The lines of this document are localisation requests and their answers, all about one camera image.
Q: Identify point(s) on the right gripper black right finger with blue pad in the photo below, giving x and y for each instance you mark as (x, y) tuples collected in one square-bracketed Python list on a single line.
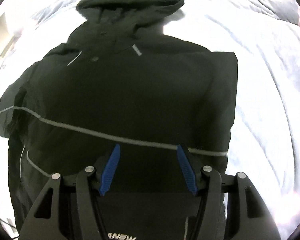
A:
[(247, 214)]

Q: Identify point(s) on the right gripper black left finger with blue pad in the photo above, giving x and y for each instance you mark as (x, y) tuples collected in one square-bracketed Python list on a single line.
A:
[(67, 206)]

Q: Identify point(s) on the black hooded jacket grey piping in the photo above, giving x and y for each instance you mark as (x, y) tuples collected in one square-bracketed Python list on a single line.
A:
[(119, 84)]

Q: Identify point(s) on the grey blanket pink flowers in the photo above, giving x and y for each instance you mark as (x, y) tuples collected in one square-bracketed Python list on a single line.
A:
[(265, 37)]

